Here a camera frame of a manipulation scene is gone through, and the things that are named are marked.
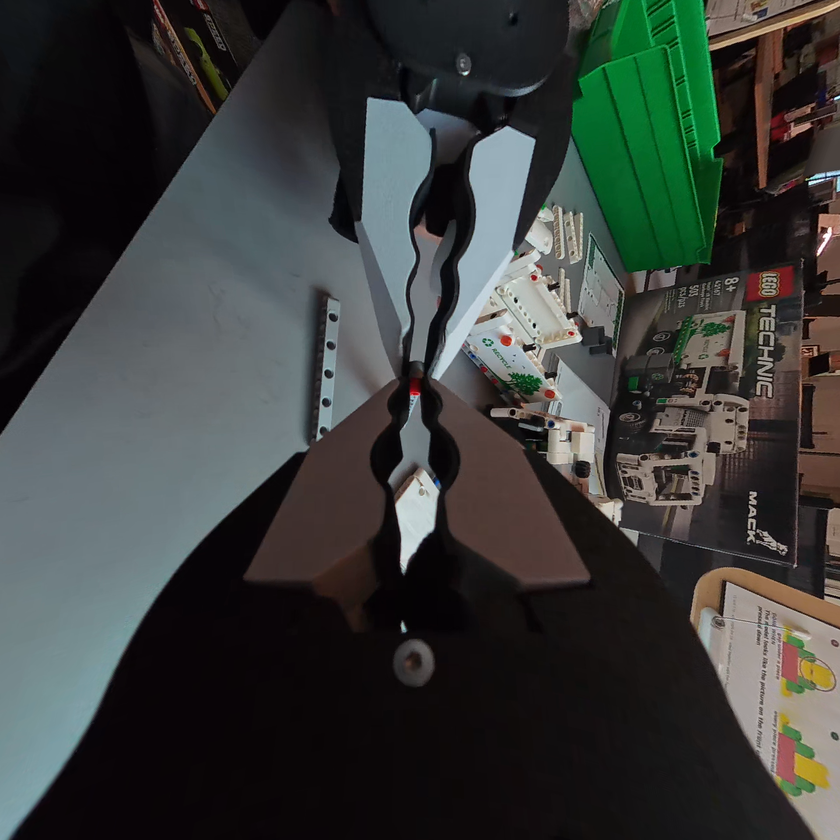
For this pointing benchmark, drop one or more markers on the white curved lego panel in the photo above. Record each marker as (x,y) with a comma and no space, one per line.
(538,229)

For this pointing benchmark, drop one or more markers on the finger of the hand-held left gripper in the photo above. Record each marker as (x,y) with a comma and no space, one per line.
(390,197)
(499,210)

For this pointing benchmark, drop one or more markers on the lego sticker sheet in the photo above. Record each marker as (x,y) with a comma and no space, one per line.
(600,289)

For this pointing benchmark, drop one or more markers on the dark grey lego piece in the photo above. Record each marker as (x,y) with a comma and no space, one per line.
(600,341)

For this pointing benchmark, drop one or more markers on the white and green lego truck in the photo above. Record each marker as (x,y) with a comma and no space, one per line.
(571,439)

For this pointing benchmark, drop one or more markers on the black lego set box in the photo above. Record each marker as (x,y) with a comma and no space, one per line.
(709,407)

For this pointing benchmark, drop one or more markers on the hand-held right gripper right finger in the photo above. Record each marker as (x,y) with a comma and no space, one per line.
(518,518)

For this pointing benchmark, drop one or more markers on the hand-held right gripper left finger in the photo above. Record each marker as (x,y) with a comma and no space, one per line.
(315,518)

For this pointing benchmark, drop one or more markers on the printed instruction sheet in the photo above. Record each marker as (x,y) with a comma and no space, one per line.
(774,689)

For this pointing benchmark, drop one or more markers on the dark lego box green car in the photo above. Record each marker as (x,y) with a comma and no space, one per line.
(190,52)

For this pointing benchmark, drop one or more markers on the white lego garbage body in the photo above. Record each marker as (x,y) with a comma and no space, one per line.
(518,367)

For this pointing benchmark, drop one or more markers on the white lego panel blue pins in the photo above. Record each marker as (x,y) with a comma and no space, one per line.
(413,512)

